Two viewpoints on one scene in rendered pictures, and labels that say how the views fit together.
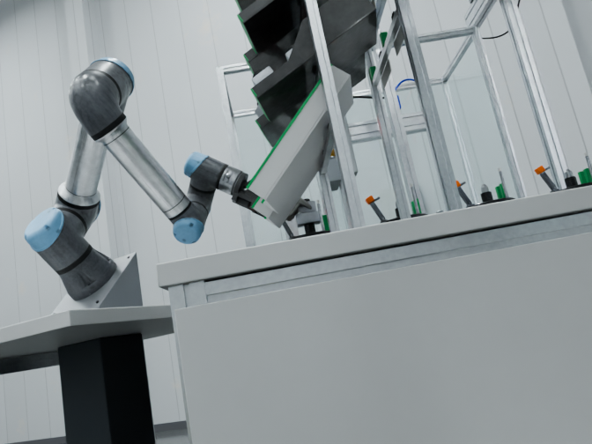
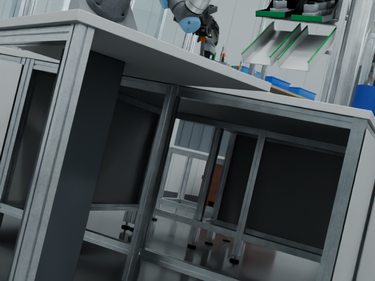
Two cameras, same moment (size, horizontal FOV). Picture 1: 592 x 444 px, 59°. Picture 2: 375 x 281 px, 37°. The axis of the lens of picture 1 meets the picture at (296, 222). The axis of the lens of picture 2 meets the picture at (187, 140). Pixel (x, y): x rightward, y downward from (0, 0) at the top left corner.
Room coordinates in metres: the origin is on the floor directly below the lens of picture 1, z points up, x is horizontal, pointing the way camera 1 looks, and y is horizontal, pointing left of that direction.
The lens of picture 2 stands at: (0.32, 2.09, 0.58)
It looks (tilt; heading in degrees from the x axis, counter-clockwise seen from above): 1 degrees up; 297
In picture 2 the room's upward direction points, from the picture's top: 13 degrees clockwise
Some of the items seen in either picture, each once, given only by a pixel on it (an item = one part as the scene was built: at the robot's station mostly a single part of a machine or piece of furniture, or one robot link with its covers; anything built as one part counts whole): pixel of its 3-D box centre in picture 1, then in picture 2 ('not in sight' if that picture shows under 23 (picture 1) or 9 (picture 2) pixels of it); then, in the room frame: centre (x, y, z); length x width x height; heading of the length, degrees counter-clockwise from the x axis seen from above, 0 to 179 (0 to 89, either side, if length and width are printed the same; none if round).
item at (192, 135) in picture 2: not in sight; (219, 141); (2.15, -2.04, 0.73); 0.62 x 0.42 x 0.23; 3
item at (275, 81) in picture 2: not in sight; (274, 83); (2.72, -4.58, 1.70); 0.35 x 0.24 x 0.12; 66
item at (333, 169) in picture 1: (327, 149); not in sight; (1.61, -0.14, 1.29); 0.12 x 0.05 x 0.25; 3
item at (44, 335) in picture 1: (113, 331); (107, 55); (1.48, 0.56, 0.84); 0.90 x 0.70 x 0.03; 156
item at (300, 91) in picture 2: not in sight; (300, 93); (2.50, -5.07, 1.70); 0.35 x 0.24 x 0.12; 66
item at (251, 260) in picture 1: (483, 259); (230, 109); (1.44, -0.48, 0.84); 1.50 x 1.41 x 0.03; 3
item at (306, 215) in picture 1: (310, 211); (210, 45); (1.41, -0.04, 1.06); 0.08 x 0.04 x 0.07; 93
